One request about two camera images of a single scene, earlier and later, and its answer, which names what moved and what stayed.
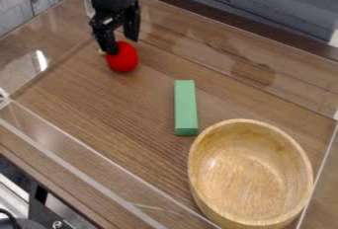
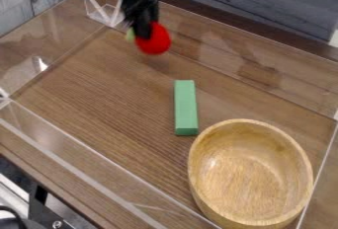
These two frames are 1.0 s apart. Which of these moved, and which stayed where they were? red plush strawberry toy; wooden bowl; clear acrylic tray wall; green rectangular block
Moved: red plush strawberry toy
Stayed: wooden bowl; clear acrylic tray wall; green rectangular block
